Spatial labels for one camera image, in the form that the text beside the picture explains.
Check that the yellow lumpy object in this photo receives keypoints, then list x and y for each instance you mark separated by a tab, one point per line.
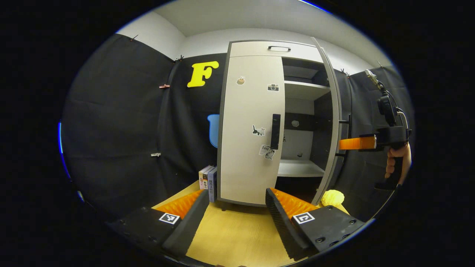
333	198

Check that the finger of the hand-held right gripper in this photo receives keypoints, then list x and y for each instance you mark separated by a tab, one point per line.
356	142

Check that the grey-blue spine book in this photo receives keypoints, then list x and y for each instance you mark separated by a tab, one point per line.
212	183

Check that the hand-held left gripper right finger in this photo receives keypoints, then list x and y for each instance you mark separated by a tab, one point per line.
284	226

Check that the white cabinet shelf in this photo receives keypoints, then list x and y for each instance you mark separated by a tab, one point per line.
304	89
300	168

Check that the cabinet door with camera sticker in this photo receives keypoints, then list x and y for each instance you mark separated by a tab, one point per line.
245	167

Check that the beige cabinet flap panel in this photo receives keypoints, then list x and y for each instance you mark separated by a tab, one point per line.
252	49

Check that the grey double-door shoe cabinet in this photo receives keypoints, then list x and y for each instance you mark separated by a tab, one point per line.
322	122

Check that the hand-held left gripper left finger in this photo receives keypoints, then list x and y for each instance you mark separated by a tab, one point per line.
189	226

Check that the dark spine book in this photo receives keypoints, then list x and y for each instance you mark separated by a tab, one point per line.
206	181

